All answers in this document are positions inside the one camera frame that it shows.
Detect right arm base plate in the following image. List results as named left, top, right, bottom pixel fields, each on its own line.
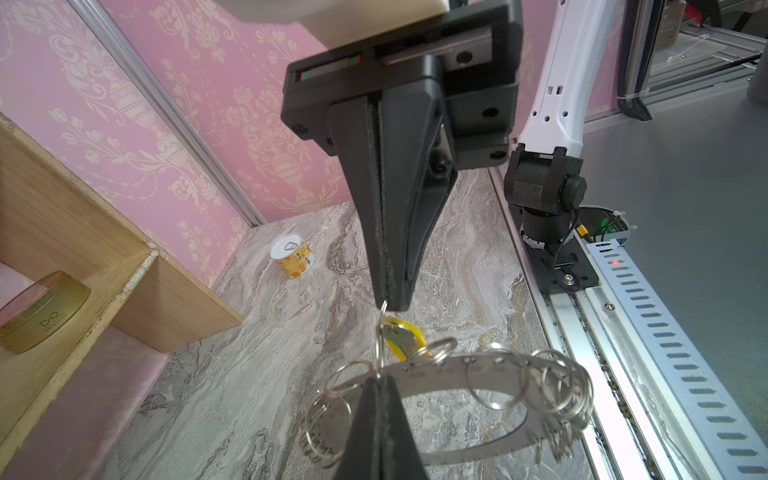
left=522, top=235, right=599, bottom=295

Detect yellow key tag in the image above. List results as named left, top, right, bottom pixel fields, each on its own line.
left=382, top=317, right=427, bottom=361

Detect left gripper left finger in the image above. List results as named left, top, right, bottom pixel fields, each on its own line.
left=334, top=377, right=380, bottom=480

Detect wooden two-tier shelf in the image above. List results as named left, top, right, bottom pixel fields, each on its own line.
left=1, top=119, right=243, bottom=464

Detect metal ring plate with keyrings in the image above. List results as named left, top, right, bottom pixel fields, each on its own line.
left=295, top=288, right=594, bottom=479

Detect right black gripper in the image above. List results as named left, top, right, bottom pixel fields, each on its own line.
left=280, top=0, right=524, bottom=312

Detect round red-lid tin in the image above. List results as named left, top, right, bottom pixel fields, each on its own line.
left=1, top=271, right=91, bottom=354

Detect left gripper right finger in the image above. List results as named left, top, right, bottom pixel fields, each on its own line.
left=379, top=376, right=429, bottom=480

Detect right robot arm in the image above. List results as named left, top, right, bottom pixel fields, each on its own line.
left=281, top=1, right=617, bottom=312

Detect small yellow pull-tab can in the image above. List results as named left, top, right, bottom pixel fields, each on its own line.
left=270, top=234, right=316, bottom=278

